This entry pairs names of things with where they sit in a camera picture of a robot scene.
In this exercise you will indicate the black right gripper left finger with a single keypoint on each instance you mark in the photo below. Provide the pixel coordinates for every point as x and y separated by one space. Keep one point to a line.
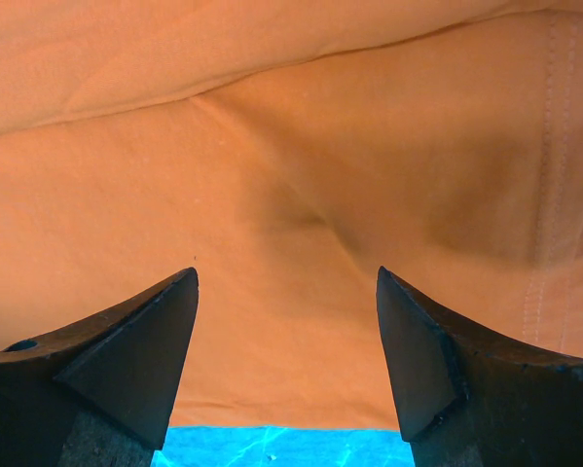
99 391

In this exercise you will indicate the orange t-shirt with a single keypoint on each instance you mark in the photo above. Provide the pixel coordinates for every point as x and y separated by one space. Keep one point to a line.
287 150

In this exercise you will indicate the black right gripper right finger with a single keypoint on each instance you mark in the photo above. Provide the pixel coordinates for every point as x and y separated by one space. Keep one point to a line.
466 395

